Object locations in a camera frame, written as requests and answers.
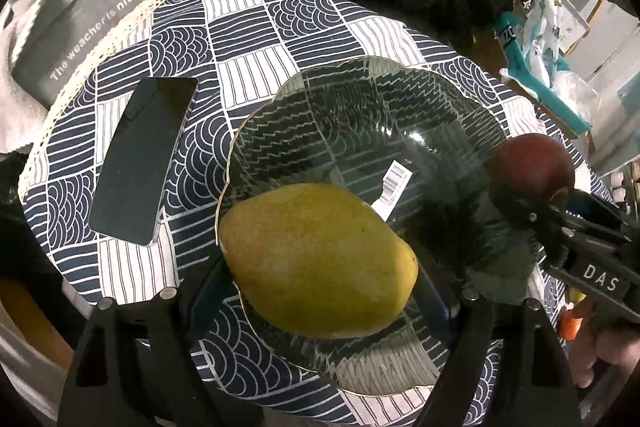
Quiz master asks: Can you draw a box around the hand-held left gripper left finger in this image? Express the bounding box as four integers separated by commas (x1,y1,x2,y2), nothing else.
64,252,237,427

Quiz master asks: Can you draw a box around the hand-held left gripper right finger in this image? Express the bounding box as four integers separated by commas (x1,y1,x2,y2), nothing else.
415,271,583,427

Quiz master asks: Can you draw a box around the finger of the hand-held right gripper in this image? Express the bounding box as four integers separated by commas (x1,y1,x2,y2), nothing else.
565,191,634,234
489,184,577,269

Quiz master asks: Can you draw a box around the dark red apple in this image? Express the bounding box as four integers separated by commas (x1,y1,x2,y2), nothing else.
487,133,576,202

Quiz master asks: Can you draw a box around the yellow-green mango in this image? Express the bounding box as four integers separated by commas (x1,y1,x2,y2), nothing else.
218,183,419,340

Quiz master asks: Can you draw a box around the clear glass plate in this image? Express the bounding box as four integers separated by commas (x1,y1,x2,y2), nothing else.
215,56,543,397

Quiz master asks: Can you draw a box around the person's right hand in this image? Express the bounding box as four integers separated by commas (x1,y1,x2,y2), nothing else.
570,324,640,390

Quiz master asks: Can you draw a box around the teal cardboard box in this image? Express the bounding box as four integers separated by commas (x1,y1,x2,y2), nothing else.
492,12,593,135

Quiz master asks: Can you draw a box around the clear plastic bag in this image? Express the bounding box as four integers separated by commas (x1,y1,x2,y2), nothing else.
550,71,603,132

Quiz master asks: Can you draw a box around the black smartphone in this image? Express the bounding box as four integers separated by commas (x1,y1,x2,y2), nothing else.
90,77,199,247

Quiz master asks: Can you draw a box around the white printed plastic bag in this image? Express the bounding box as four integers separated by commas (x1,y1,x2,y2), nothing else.
520,0,588,75

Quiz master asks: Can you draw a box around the navy white patterned tablecloth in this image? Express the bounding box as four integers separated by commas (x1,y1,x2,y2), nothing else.
17,0,616,427

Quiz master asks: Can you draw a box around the grey fabric bag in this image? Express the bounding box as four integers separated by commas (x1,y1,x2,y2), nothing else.
12,0,236,108

